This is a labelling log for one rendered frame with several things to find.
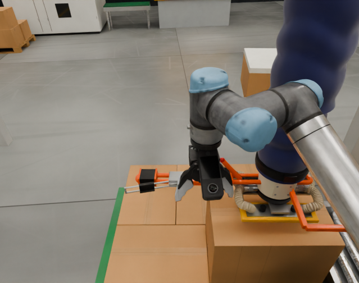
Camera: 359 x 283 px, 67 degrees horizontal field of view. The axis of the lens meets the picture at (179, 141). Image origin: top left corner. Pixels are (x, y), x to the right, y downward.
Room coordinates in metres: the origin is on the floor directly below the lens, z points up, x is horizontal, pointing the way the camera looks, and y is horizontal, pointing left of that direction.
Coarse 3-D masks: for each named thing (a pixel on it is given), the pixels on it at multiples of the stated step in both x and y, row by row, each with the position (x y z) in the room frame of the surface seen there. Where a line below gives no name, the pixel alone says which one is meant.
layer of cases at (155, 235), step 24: (144, 168) 1.65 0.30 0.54; (168, 168) 1.65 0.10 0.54; (240, 168) 1.62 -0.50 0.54; (168, 192) 1.39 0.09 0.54; (192, 192) 1.38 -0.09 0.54; (120, 216) 1.18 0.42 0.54; (144, 216) 1.17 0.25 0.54; (168, 216) 1.16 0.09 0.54; (192, 216) 1.16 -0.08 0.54; (120, 240) 0.99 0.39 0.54; (144, 240) 0.98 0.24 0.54; (168, 240) 0.98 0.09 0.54; (192, 240) 0.97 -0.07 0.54; (120, 264) 0.83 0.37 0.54; (144, 264) 0.82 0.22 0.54; (168, 264) 0.82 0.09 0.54; (192, 264) 0.82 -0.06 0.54
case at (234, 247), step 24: (216, 216) 0.85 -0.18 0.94; (216, 240) 0.72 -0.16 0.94; (240, 240) 0.71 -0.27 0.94; (264, 240) 0.71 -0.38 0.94; (288, 240) 0.71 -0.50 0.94; (312, 240) 0.70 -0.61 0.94; (336, 240) 0.70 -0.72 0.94; (216, 264) 0.69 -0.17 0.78; (240, 264) 0.69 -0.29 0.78; (264, 264) 0.68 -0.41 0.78; (288, 264) 0.68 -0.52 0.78; (312, 264) 0.68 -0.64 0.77
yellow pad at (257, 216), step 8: (256, 208) 0.79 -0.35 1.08; (264, 208) 0.77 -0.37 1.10; (240, 216) 0.76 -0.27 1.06; (248, 216) 0.75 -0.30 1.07; (256, 216) 0.75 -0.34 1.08; (264, 216) 0.75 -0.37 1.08; (272, 216) 0.75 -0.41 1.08; (280, 216) 0.74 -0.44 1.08; (288, 216) 0.74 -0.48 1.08; (296, 216) 0.74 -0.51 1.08; (312, 216) 0.74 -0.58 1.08
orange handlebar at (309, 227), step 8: (136, 176) 0.91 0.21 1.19; (160, 176) 0.91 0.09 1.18; (168, 176) 0.91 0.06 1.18; (248, 176) 0.89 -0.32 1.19; (256, 176) 0.89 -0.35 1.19; (200, 184) 0.86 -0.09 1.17; (304, 184) 0.84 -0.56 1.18; (296, 200) 0.73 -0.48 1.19; (296, 208) 0.70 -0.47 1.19; (304, 216) 0.66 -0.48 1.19; (304, 224) 0.62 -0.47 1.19; (312, 224) 0.62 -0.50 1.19; (320, 224) 0.62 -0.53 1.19
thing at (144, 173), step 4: (140, 168) 0.94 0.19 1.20; (156, 168) 0.94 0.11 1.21; (140, 172) 0.92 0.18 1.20; (144, 172) 0.92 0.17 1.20; (148, 172) 0.92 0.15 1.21; (152, 172) 0.92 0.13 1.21; (156, 172) 0.91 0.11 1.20; (140, 176) 0.89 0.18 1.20; (144, 176) 0.89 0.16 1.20; (148, 176) 0.89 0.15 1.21; (152, 176) 0.89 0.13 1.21; (156, 176) 0.90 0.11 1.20; (140, 180) 0.88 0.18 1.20; (144, 180) 0.87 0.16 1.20; (148, 180) 0.87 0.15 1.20; (152, 180) 0.87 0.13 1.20; (156, 184) 0.88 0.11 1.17
